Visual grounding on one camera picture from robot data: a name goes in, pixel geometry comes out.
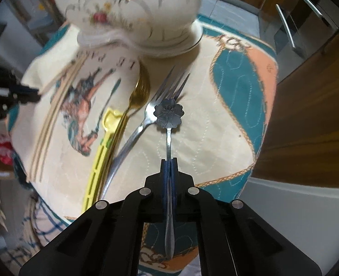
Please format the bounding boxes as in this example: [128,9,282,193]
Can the horse print mat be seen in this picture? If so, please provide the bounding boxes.
[10,14,279,276]

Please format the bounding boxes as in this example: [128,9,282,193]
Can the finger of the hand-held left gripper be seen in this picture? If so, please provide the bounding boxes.
[10,83,42,105]

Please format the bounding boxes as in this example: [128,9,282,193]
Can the blue checked cloth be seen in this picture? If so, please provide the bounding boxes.
[23,195,72,253]

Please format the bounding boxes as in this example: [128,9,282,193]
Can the white ceramic utensil holder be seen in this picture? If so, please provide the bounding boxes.
[48,0,204,59]

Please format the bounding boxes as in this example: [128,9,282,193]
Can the silver fork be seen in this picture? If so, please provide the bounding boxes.
[101,65,191,200]

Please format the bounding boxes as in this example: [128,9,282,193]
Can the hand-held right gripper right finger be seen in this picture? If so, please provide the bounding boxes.
[170,158,321,276]

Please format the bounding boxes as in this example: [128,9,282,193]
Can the built-in oven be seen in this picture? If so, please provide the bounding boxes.
[260,0,339,61]

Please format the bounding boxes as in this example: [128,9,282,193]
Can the yellow tulip fruit fork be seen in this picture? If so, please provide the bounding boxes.
[83,108,127,212]

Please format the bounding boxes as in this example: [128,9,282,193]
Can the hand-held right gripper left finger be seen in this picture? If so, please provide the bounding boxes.
[18,158,170,276]

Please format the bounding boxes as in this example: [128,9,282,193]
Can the wooden base cabinets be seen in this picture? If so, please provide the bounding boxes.
[198,0,339,189]

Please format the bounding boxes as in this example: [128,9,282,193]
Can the silver flower spoon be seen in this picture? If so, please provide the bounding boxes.
[154,98,185,261]

